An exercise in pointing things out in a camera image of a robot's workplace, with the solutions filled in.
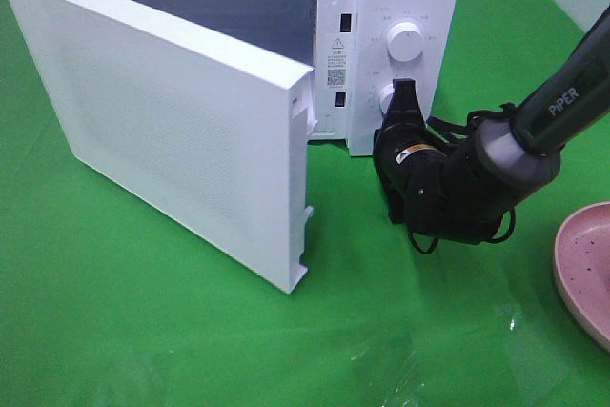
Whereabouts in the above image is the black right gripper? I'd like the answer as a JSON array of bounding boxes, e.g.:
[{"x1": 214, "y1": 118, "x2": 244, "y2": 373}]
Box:
[{"x1": 373, "y1": 78, "x2": 446, "y2": 224}]

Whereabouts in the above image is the white microwave door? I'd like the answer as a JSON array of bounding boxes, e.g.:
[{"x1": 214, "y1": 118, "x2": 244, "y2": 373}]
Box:
[{"x1": 9, "y1": 0, "x2": 315, "y2": 293}]

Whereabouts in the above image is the pink speckled plate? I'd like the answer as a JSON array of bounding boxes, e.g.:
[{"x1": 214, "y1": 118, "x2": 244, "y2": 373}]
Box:
[{"x1": 553, "y1": 202, "x2": 609, "y2": 350}]

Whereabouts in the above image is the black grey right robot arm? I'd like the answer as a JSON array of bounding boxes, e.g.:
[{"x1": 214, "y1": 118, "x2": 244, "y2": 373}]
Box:
[{"x1": 373, "y1": 12, "x2": 609, "y2": 244}]

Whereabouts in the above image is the upper white round knob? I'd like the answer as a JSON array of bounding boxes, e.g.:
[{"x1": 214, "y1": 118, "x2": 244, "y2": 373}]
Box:
[{"x1": 386, "y1": 21, "x2": 424, "y2": 62}]

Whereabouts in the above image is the white microwave oven body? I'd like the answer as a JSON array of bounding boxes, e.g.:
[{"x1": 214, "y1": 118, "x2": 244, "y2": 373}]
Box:
[{"x1": 49, "y1": 0, "x2": 456, "y2": 156}]

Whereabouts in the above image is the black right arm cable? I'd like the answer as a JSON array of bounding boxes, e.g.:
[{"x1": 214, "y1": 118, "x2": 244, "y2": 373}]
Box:
[{"x1": 404, "y1": 102, "x2": 519, "y2": 254}]

